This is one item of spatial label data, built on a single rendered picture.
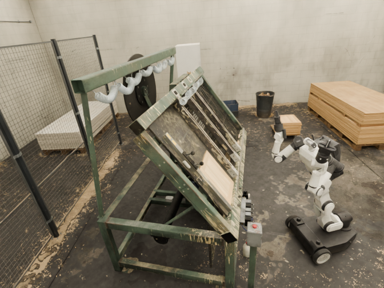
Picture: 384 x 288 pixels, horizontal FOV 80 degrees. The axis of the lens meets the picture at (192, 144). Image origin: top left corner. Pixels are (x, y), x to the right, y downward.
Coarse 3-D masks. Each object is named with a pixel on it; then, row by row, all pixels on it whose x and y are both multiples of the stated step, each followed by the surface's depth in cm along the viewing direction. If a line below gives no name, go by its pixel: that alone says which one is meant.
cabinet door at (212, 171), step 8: (208, 152) 245; (208, 160) 236; (200, 168) 216; (208, 168) 228; (216, 168) 241; (208, 176) 219; (216, 176) 232; (224, 176) 246; (216, 184) 224; (224, 184) 237; (232, 184) 251; (224, 192) 228; (232, 192) 241
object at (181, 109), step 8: (176, 96) 233; (176, 104) 238; (184, 112) 240; (192, 120) 243; (192, 128) 247; (200, 128) 247; (200, 136) 249; (208, 136) 252; (208, 144) 251; (216, 152) 254; (224, 160) 256; (232, 168) 259; (232, 176) 263
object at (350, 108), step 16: (320, 96) 589; (336, 96) 523; (352, 96) 515; (368, 96) 507; (320, 112) 593; (336, 112) 517; (352, 112) 461; (368, 112) 428; (336, 128) 521; (352, 128) 463; (368, 128) 435; (352, 144) 478; (368, 144) 451
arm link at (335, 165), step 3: (333, 159) 197; (336, 159) 199; (333, 162) 196; (336, 162) 197; (339, 162) 198; (330, 165) 197; (333, 165) 197; (336, 165) 197; (339, 165) 197; (342, 165) 198; (327, 168) 198; (330, 168) 197; (333, 168) 197; (336, 168) 198; (339, 168) 197; (327, 171) 197; (330, 171) 197; (333, 171) 198; (336, 171) 201
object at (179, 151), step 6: (168, 138) 196; (174, 150) 200; (180, 150) 200; (180, 156) 202; (192, 168) 205; (198, 174) 206; (204, 180) 208; (210, 186) 209; (216, 192) 212; (222, 198) 215; (222, 204) 216; (228, 204) 218; (228, 210) 218
